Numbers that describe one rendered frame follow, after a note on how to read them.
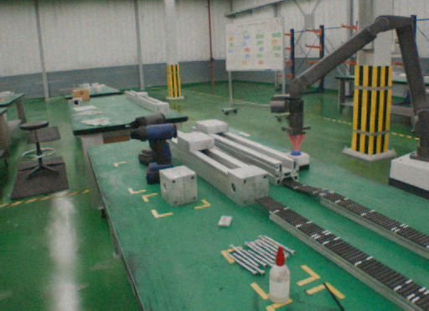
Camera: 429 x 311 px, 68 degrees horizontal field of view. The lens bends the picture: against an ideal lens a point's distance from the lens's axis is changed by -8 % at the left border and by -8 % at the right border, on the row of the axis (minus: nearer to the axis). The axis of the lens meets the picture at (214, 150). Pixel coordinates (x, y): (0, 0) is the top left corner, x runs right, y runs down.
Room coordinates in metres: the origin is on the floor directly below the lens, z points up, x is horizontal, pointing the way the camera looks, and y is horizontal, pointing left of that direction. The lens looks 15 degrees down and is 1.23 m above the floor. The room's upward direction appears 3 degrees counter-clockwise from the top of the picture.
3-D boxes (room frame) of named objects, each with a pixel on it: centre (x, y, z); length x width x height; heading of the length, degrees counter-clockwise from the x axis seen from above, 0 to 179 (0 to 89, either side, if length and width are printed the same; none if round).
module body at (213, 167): (1.44, 0.08, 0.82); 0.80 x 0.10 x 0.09; 24
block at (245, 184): (1.04, -0.11, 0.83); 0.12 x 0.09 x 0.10; 114
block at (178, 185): (1.07, 0.11, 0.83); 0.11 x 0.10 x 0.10; 116
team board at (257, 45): (7.06, -0.89, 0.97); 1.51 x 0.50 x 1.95; 43
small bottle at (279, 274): (0.54, -0.11, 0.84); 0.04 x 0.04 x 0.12
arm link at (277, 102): (1.33, -0.29, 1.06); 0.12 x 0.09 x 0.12; 66
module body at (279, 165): (1.52, -0.09, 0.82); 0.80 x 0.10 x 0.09; 24
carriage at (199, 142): (1.44, 0.08, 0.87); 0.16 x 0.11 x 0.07; 24
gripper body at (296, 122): (1.32, -0.33, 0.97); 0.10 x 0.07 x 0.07; 114
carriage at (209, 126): (1.75, 0.01, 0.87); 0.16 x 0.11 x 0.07; 24
